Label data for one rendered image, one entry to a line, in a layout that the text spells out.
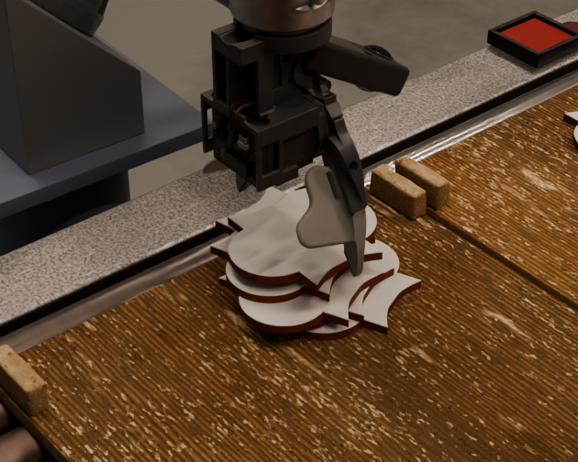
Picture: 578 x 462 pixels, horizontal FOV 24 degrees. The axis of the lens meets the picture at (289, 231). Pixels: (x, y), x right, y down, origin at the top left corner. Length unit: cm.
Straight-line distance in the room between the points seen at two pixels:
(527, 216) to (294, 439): 35
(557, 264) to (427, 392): 20
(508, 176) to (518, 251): 12
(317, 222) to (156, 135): 47
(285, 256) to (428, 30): 249
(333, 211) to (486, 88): 47
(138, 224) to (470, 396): 37
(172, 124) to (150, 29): 208
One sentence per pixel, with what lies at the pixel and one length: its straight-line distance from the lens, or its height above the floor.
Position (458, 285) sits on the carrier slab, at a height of 94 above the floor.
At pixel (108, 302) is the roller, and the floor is 92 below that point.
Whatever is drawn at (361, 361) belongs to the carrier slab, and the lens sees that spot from 105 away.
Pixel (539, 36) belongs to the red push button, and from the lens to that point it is 152.
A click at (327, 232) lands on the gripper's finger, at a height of 104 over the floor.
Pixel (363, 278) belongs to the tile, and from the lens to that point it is 108.
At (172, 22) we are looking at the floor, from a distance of 356.
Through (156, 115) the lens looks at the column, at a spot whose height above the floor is 87.
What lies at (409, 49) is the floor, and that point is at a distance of 342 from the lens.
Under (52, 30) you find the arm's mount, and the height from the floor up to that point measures 102.
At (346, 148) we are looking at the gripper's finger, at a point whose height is 110.
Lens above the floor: 163
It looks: 36 degrees down
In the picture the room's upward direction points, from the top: straight up
